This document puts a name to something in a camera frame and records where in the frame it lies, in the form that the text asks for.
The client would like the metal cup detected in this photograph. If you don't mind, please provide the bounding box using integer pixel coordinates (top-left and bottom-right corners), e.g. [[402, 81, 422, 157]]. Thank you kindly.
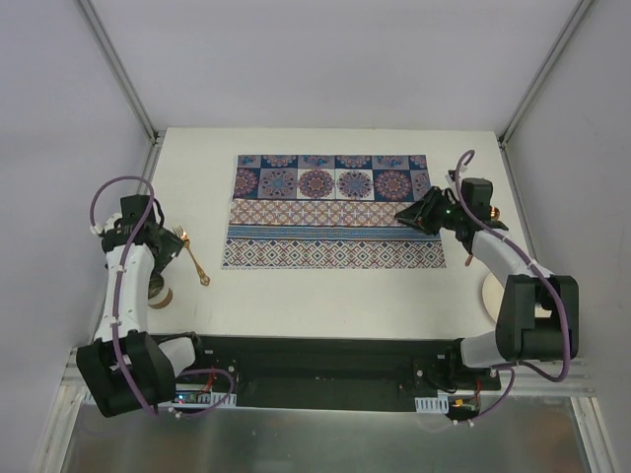
[[148, 275, 174, 309]]

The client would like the copper spoon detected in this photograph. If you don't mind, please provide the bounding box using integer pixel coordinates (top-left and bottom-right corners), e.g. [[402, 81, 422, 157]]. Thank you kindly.
[[464, 206, 500, 267]]

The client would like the cream plate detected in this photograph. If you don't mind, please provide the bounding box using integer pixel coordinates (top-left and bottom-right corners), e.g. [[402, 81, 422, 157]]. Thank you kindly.
[[481, 273, 504, 323]]

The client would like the patterned cloth placemat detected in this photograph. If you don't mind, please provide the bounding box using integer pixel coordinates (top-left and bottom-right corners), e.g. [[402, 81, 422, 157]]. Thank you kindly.
[[222, 154, 446, 269]]

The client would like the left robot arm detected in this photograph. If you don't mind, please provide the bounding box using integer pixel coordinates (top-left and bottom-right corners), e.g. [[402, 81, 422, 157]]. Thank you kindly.
[[76, 194, 209, 418]]

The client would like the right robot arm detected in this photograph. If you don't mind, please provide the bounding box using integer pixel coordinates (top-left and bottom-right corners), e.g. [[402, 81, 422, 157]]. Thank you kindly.
[[395, 178, 579, 389]]

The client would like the gold fork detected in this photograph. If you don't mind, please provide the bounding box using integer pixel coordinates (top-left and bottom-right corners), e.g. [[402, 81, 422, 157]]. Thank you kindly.
[[173, 226, 211, 287]]

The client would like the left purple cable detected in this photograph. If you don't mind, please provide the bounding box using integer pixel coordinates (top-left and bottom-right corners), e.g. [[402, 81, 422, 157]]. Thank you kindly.
[[88, 174, 237, 420]]

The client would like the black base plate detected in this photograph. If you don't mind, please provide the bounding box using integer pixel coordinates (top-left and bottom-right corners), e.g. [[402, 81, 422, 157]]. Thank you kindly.
[[178, 335, 501, 412]]

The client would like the right aluminium frame post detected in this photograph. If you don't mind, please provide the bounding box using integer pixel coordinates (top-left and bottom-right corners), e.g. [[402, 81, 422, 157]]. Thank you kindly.
[[497, 0, 597, 149]]

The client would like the aluminium frame post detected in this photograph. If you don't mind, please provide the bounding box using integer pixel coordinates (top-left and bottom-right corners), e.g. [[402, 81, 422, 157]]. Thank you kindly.
[[74, 0, 159, 145], [497, 0, 597, 149]]

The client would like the left aluminium frame post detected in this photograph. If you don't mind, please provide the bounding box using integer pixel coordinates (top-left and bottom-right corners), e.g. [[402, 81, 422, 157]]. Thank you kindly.
[[74, 0, 159, 145]]

